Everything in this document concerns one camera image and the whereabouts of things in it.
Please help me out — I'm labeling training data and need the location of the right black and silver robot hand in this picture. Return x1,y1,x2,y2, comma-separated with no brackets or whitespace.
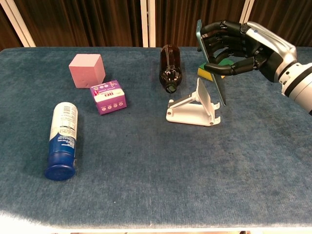
201,20,298,84

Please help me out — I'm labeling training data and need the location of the black smartphone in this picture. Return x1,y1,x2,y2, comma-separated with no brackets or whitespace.
196,19,227,107

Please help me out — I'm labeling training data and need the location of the white folding phone stand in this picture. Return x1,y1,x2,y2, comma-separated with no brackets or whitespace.
165,77,222,127

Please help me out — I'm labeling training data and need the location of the green and yellow sponge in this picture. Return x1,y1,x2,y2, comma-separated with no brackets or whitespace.
197,58,234,80

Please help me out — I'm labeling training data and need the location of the brown glass bottle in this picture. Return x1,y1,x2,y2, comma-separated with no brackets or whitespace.
158,44,183,94

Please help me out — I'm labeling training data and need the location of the purple and white carton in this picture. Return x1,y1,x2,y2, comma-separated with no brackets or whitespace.
89,79,128,116

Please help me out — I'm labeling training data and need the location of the blue velvet table cloth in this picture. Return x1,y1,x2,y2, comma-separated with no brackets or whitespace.
0,46,312,229

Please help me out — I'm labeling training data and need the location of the pink foam cube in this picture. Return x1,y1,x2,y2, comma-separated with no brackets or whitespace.
68,53,106,89

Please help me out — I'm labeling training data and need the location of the brown pleated curtain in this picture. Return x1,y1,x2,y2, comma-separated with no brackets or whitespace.
0,0,312,52

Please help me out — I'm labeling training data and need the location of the white and blue spray can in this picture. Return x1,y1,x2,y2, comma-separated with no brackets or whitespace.
43,101,79,181

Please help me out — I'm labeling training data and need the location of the white frame post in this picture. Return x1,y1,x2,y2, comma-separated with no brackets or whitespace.
0,0,37,48
238,0,255,25
140,0,156,48

